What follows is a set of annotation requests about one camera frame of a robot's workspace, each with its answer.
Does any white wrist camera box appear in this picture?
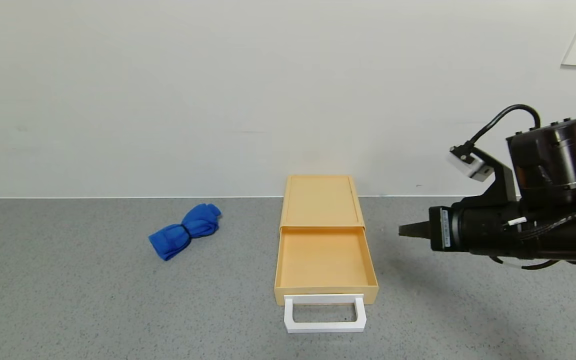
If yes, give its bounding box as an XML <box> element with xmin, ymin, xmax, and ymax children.
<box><xmin>448</xmin><ymin>145</ymin><xmax>495</xmax><ymax>182</ymax></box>

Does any dark arm cable loop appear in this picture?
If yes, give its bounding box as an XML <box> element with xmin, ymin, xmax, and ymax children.
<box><xmin>489</xmin><ymin>255</ymin><xmax>560</xmax><ymax>271</ymax></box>

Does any blue rolled cloth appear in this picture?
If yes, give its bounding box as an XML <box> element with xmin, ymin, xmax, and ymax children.
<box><xmin>148</xmin><ymin>203</ymin><xmax>222</xmax><ymax>262</ymax></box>

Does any black camera cable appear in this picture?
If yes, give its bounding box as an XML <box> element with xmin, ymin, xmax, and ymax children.
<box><xmin>469</xmin><ymin>104</ymin><xmax>542</xmax><ymax>147</ymax></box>

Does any yellow drawer with white handle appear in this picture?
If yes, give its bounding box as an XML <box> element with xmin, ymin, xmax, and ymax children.
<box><xmin>274</xmin><ymin>226</ymin><xmax>380</xmax><ymax>334</ymax></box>

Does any black cable with white tag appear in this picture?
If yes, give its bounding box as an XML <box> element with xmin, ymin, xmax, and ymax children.
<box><xmin>507</xmin><ymin>207</ymin><xmax>576</xmax><ymax>242</ymax></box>

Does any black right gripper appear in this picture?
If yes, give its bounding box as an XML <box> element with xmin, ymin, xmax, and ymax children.
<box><xmin>398</xmin><ymin>201</ymin><xmax>504</xmax><ymax>253</ymax></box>

